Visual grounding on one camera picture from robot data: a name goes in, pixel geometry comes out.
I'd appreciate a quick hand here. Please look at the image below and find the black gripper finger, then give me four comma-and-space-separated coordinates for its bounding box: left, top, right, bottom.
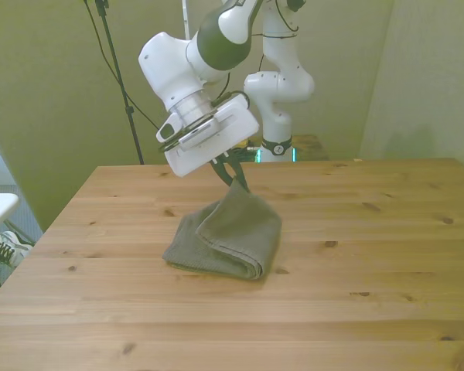
223, 150, 252, 193
210, 157, 235, 186

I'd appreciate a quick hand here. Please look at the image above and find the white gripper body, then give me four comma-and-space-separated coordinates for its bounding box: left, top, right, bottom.
162, 95, 261, 179

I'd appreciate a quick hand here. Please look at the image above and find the grey-green towel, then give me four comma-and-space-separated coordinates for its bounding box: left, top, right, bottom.
161, 178, 284, 282

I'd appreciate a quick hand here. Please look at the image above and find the black tripod stand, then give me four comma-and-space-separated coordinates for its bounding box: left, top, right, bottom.
94, 0, 146, 165

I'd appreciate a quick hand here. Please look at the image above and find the thin white pole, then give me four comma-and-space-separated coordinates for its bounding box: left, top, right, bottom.
182, 0, 191, 40

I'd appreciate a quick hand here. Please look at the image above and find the white sneaker with laces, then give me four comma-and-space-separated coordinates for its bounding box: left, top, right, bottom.
0, 230, 35, 268

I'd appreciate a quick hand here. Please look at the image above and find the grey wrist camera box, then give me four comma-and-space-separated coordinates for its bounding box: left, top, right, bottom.
155, 113, 221, 151

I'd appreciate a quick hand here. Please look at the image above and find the black hanging cable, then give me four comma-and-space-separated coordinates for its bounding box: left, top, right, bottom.
83, 0, 160, 131

